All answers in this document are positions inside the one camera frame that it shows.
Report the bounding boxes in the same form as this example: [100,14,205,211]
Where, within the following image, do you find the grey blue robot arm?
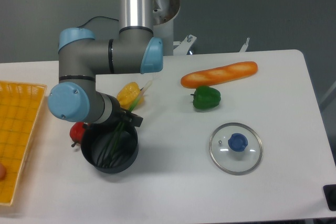
[48,0,163,126]

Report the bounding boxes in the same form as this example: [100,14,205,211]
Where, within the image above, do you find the white bracket behind table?
[239,37,250,52]

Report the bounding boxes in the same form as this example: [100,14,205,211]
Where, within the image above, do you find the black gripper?
[82,97,143,130]

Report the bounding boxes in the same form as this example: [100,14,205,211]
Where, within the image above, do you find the black pot blue handle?
[81,123,139,174]

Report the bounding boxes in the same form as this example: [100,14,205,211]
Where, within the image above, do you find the black cable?
[76,15,120,29]

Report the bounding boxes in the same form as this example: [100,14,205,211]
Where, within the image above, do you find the green bell pepper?
[192,86,221,110]

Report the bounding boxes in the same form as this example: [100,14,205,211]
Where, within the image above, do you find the green onion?
[96,80,153,168]

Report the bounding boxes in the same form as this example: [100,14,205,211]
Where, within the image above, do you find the yellow plastic basket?
[1,81,47,206]

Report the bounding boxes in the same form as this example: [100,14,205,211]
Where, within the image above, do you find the glass lid blue knob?
[208,122,263,176]

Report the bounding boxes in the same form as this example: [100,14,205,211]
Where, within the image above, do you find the yellow bell pepper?
[117,82,141,110]

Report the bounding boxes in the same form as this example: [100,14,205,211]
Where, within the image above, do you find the orange baguette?
[180,61,258,88]

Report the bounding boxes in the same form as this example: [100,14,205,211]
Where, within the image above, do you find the red bell pepper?
[69,122,88,147]

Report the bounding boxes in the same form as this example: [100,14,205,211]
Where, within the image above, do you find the black device at edge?
[323,184,336,211]

